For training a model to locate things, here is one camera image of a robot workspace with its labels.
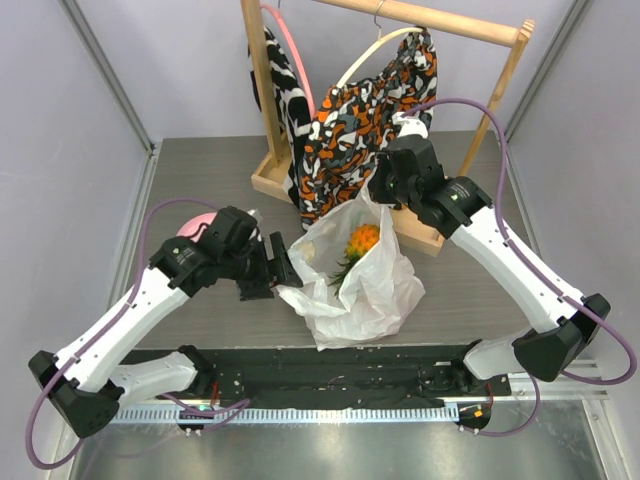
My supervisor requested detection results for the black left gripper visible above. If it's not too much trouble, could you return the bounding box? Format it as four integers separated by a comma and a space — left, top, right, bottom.
221, 231, 302, 300

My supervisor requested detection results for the orange pineapple with green crown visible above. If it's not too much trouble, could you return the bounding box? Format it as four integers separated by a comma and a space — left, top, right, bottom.
330, 224, 380, 296

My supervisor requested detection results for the white plastic bag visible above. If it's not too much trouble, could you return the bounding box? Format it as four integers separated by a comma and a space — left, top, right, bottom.
277, 190, 425, 351

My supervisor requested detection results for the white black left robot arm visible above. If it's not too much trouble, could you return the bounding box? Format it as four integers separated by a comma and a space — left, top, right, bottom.
28, 207, 303, 439

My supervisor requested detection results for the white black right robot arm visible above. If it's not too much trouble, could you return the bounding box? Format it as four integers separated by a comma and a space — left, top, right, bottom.
368, 134, 611, 395

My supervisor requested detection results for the orange grey camouflage garment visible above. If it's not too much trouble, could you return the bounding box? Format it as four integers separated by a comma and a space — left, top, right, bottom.
294, 29, 437, 230

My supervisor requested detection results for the pink round plate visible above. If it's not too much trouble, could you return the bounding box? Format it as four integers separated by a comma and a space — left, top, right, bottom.
177, 212, 217, 242

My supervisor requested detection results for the wooden clothes rack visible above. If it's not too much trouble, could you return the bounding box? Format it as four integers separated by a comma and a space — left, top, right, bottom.
241, 1, 535, 227

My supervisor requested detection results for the black white zebra garment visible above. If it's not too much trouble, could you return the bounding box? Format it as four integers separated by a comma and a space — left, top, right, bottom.
264, 27, 311, 204

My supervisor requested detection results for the cream clothes hanger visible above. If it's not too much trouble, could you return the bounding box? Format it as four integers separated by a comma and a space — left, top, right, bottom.
335, 26, 425, 88

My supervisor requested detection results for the pink clothes hanger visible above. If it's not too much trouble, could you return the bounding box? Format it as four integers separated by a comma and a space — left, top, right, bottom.
260, 3, 315, 117

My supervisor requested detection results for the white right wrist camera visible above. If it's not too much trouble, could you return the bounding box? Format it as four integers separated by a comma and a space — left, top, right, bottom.
393, 112, 429, 149

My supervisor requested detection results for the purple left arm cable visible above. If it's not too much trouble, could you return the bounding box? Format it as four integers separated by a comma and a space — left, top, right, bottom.
24, 197, 251, 471

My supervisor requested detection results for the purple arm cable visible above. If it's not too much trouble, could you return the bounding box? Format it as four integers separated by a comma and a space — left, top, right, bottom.
402, 97, 639, 435
24, 197, 251, 471

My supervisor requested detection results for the aluminium slotted rail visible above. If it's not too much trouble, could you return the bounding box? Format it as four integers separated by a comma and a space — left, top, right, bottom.
111, 403, 459, 427

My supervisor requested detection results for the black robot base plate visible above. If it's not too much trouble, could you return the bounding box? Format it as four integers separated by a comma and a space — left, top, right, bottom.
119, 342, 512, 414

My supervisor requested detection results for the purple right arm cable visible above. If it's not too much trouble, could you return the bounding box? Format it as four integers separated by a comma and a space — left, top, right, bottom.
402, 97, 639, 435

